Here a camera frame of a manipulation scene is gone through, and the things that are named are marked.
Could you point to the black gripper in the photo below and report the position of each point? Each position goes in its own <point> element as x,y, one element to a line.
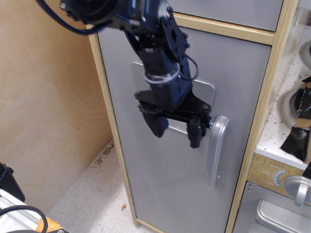
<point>171,97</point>

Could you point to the silver fridge door handle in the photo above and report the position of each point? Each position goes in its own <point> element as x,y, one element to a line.
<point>217,137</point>

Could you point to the silver fridge door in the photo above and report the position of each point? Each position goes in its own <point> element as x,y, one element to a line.
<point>168,178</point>

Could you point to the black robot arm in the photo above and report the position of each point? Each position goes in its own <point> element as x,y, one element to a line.
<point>154,35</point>

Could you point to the silver dispenser panel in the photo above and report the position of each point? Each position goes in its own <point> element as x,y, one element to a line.
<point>202,90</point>

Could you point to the white speckled stove top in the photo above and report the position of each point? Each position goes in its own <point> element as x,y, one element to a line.
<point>294,67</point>

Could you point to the silver oven door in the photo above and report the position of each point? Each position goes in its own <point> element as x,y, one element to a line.
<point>246,221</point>

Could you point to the silver oven knob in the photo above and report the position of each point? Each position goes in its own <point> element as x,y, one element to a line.
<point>299,188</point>

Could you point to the silver upper freezer door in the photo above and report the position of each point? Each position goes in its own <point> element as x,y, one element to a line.
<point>260,14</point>

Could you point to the orange tape piece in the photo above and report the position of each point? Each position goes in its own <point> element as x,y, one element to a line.
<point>52,225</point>

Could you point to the black box lower left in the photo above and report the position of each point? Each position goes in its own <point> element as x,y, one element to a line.
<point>8,182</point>

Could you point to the wooden toy kitchen frame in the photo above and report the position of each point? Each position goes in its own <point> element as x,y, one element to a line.
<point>275,39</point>

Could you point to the silver oven door handle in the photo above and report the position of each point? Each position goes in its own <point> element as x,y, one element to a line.
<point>280,219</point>

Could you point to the aluminium rail lower left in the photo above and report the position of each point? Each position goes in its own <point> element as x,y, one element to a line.
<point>25,218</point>

